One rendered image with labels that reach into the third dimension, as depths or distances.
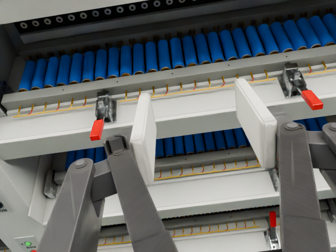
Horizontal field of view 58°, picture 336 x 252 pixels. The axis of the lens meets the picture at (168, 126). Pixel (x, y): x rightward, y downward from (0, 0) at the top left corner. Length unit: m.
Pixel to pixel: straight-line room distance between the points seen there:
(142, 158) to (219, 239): 0.60
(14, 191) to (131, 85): 0.27
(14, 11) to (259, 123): 0.31
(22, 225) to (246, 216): 0.47
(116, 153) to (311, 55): 0.37
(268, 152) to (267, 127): 0.02
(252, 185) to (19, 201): 0.41
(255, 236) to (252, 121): 0.59
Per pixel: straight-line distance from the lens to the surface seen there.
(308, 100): 0.40
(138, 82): 0.45
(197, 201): 0.57
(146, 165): 0.16
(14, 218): 0.64
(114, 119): 0.44
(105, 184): 0.16
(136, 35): 0.53
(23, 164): 0.59
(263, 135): 0.16
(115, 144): 0.15
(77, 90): 0.47
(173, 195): 0.58
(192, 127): 0.44
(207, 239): 0.75
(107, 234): 0.77
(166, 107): 0.44
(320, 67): 0.49
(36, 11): 0.39
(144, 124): 0.17
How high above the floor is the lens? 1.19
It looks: 38 degrees down
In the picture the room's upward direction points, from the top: 11 degrees counter-clockwise
